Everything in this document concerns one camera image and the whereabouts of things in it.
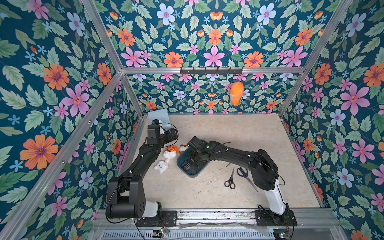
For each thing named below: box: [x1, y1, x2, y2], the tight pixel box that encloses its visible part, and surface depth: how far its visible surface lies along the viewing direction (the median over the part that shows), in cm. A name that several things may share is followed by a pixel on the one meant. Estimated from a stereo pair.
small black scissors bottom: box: [224, 166, 236, 190], surface depth 87 cm
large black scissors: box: [180, 160, 191, 172], surface depth 92 cm
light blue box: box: [148, 108, 172, 131], surface depth 100 cm
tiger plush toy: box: [162, 145, 179, 159], surface depth 94 cm
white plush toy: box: [154, 158, 171, 174], surface depth 90 cm
